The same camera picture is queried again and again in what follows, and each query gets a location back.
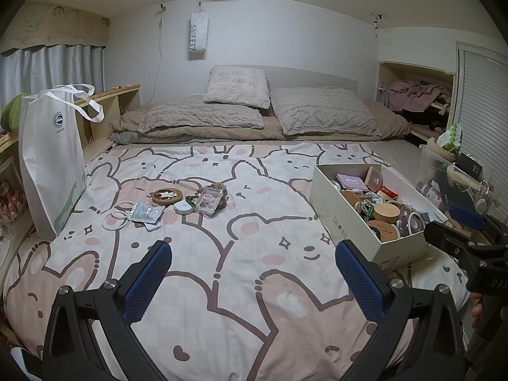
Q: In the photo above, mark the green tissue pack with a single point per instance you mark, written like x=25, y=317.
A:
x=450, y=137

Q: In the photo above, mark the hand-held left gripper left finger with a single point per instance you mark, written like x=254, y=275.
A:
x=149, y=281

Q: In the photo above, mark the pink flat box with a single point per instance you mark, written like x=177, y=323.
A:
x=351, y=181

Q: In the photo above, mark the green clip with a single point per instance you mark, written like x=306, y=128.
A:
x=190, y=198

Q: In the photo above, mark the printed bunny bedsheet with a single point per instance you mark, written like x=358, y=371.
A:
x=238, y=246

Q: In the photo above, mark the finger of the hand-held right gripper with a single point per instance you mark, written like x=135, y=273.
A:
x=444, y=236
x=468, y=216

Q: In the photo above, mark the wooden bedside shelf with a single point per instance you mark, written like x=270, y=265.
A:
x=119, y=99

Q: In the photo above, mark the white louvered door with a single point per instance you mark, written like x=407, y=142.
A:
x=484, y=107

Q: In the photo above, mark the clear plastic bin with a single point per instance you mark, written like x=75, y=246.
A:
x=432, y=166

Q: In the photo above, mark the green plush toy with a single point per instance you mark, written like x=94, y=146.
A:
x=12, y=111

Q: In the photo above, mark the beige blanket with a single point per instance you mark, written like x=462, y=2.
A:
x=391, y=123

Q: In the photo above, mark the fluffy grey pillow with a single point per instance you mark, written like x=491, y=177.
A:
x=236, y=85

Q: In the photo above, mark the white tape measure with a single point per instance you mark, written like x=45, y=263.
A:
x=184, y=207

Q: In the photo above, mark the small black box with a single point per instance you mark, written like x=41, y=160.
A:
x=469, y=165

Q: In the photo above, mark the person's right hand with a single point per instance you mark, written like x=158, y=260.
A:
x=477, y=311

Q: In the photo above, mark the white hanging paper bag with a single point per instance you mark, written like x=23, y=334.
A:
x=198, y=33

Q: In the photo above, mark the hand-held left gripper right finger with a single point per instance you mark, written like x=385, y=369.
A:
x=359, y=281

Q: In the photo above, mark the textured grey pillow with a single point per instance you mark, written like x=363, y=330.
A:
x=321, y=111

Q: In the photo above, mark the pile of clothes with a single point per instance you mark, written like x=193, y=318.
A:
x=408, y=93

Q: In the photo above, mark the white remote control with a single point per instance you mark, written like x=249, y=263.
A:
x=153, y=227

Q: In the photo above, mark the grey fluffy blanket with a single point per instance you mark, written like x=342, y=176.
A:
x=198, y=115

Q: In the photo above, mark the grey folded sheet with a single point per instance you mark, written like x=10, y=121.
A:
x=125, y=137

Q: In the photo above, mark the pink flower bunch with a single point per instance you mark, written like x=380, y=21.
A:
x=10, y=204

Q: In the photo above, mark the silver foil packet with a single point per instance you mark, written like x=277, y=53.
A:
x=145, y=212

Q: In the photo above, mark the beige doodle valance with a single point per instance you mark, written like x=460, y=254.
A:
x=59, y=24

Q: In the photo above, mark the clear bag of pink bits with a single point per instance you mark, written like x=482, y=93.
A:
x=208, y=200

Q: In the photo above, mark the white tote bag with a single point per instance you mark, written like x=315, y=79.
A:
x=51, y=158

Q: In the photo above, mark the white cardboard box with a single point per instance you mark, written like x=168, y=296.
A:
x=337, y=214

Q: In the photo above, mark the wooden lid jar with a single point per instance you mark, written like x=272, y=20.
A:
x=389, y=211

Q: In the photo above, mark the grey curtain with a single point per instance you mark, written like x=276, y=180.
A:
x=51, y=67

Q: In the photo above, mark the cork panda coaster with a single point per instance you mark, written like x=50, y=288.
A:
x=166, y=196

